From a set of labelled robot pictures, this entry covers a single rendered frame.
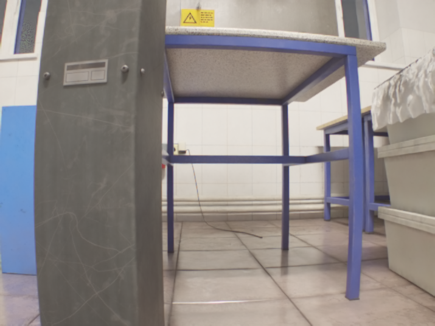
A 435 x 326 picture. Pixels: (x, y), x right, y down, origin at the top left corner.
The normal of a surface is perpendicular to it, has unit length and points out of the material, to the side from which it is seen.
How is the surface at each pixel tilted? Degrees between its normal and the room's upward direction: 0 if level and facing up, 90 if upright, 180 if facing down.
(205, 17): 90
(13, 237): 90
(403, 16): 90
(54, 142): 90
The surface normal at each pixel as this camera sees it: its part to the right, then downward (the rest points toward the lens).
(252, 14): 0.08, -0.04
